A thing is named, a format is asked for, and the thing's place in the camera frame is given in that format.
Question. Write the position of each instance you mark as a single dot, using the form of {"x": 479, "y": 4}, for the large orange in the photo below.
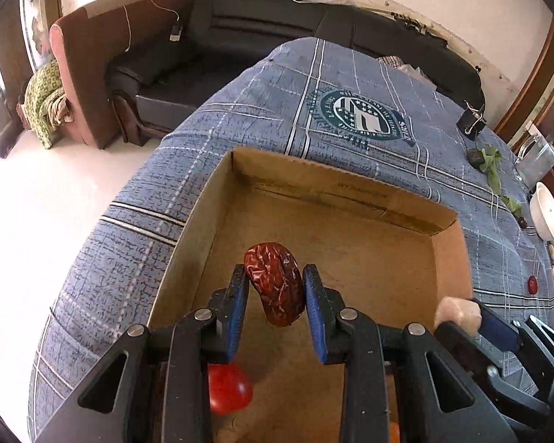
{"x": 393, "y": 433}

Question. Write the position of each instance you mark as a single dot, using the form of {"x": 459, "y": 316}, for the brown armchair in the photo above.
{"x": 83, "y": 64}

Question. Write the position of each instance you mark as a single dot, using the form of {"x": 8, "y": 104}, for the green leaves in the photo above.
{"x": 491, "y": 161}

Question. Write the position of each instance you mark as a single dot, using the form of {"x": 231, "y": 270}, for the white bowl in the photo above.
{"x": 547, "y": 212}

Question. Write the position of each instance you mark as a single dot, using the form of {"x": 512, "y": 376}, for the black spool device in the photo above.
{"x": 470, "y": 122}

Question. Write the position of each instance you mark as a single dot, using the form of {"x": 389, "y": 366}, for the black sofa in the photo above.
{"x": 240, "y": 18}

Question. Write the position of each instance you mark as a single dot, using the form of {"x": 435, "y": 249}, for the cardboard box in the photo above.
{"x": 351, "y": 249}

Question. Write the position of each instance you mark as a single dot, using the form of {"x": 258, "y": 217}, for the small red date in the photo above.
{"x": 532, "y": 284}

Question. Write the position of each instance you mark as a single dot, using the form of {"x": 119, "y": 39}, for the small black pouch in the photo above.
{"x": 475, "y": 157}

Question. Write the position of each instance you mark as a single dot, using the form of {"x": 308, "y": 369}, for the dark dried date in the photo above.
{"x": 522, "y": 224}

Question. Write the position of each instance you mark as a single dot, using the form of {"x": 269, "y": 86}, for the checked cloth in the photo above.
{"x": 392, "y": 60}

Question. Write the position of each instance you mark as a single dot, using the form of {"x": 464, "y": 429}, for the pale pink chunk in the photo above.
{"x": 459, "y": 314}

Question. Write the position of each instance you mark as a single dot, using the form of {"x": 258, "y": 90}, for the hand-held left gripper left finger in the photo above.
{"x": 237, "y": 314}

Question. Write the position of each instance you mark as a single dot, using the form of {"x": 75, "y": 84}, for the wrinkled red date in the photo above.
{"x": 277, "y": 281}

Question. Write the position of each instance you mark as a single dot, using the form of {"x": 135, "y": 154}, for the clear plastic container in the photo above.
{"x": 535, "y": 161}

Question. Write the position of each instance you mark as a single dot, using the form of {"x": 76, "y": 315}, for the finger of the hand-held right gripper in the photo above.
{"x": 494, "y": 327}
{"x": 461, "y": 350}

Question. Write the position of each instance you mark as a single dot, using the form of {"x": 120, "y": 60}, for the green patterned cushion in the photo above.
{"x": 41, "y": 97}

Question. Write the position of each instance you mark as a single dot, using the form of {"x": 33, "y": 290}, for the red tomato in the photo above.
{"x": 228, "y": 390}

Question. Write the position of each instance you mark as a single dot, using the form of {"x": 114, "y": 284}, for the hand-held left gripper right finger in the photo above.
{"x": 316, "y": 314}

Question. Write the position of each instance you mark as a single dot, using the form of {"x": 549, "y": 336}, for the wooden cabinet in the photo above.
{"x": 535, "y": 83}

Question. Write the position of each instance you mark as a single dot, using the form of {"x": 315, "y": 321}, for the wall poster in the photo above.
{"x": 32, "y": 23}

